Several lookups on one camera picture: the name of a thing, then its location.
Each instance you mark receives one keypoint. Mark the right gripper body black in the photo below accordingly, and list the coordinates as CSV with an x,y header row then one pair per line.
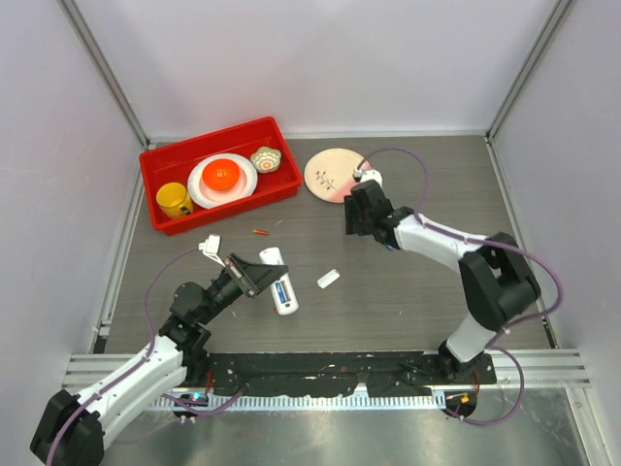
x,y
356,222

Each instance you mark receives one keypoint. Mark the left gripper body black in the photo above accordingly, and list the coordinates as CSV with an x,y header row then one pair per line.
x,y
226,288

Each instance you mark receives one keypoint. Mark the blue battery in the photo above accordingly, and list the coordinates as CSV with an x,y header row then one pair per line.
x,y
281,293

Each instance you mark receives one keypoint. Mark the white remote control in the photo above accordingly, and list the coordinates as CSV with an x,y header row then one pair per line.
x,y
273,256

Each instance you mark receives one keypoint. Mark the white battery cover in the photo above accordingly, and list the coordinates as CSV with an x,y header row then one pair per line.
x,y
328,278

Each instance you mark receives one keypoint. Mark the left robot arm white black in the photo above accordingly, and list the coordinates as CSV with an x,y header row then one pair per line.
x,y
76,429

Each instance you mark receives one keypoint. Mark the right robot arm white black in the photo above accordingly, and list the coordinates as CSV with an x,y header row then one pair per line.
x,y
497,281

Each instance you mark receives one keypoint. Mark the pink beige plate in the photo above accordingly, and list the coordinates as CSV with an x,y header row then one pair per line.
x,y
328,174

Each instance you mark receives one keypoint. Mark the white paper plate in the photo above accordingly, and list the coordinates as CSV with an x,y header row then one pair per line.
x,y
208,198

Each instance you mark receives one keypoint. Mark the yellow mug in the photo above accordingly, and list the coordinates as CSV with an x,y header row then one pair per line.
x,y
174,200

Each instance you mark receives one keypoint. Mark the orange bowl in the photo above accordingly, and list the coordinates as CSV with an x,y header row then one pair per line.
x,y
221,174

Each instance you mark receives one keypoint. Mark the small patterned flower bowl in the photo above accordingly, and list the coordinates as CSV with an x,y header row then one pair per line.
x,y
266,160

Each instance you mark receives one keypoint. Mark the red plastic bin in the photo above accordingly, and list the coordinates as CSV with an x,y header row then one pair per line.
x,y
173,164

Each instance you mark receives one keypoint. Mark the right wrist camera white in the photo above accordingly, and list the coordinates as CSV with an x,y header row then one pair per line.
x,y
366,173

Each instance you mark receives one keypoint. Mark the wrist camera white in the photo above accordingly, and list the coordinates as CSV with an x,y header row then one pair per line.
x,y
366,173
210,249

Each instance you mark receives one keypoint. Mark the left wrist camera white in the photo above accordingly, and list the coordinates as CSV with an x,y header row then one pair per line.
x,y
210,249

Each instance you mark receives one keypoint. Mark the slotted cable duct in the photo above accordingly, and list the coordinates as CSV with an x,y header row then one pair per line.
x,y
358,401

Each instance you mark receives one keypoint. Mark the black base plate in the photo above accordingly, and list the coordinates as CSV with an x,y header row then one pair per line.
x,y
330,374

